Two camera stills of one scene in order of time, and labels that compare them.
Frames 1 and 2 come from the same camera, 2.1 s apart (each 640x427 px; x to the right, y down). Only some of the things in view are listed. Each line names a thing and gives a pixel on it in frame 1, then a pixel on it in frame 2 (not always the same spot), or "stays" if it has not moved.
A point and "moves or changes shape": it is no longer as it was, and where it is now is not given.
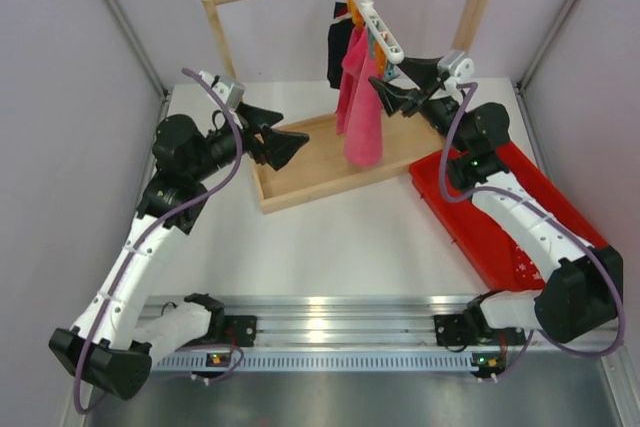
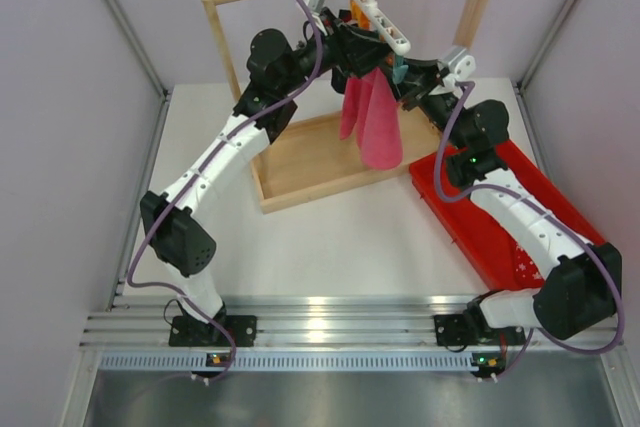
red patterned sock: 516,271 stays
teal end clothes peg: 391,72 moves or changes shape
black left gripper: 278,145 to 373,52
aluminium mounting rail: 360,323 stays
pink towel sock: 359,104 moves or changes shape
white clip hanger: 370,14 moves or changes shape
